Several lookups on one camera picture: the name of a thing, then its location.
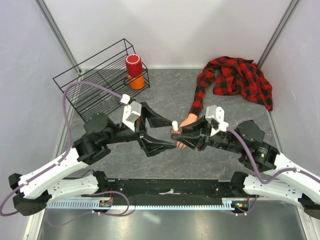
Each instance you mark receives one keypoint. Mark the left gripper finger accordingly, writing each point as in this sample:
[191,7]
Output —
[152,146]
[154,119]

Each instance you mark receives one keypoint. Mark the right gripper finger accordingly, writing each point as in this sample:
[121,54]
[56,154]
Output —
[197,128]
[191,142]

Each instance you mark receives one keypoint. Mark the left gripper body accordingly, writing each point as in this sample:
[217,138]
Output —
[139,127]

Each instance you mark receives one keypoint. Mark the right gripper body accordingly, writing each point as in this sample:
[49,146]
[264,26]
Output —
[206,139]

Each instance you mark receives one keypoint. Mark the glitter nail polish bottle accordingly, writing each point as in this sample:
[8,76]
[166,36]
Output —
[179,132]

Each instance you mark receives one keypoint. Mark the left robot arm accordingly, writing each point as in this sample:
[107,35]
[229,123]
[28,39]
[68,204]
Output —
[49,183]

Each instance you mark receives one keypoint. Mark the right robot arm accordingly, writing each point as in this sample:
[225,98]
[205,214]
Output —
[276,176]

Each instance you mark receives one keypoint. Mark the mannequin hand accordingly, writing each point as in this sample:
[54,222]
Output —
[189,120]

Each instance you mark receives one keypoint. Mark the orange cup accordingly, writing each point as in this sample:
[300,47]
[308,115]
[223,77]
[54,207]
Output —
[137,82]

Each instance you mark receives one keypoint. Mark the red plaid shirt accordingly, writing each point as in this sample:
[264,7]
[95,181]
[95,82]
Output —
[233,76]

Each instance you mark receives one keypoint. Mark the red cup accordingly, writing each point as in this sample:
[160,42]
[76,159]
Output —
[133,65]

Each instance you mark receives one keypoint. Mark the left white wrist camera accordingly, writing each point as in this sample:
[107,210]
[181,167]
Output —
[131,112]

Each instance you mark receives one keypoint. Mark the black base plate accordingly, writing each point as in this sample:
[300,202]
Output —
[173,191]

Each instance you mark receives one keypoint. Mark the black wire rack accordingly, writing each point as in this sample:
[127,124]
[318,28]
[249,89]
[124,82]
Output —
[106,68]

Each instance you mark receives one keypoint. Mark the slotted cable duct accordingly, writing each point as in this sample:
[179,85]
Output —
[96,204]

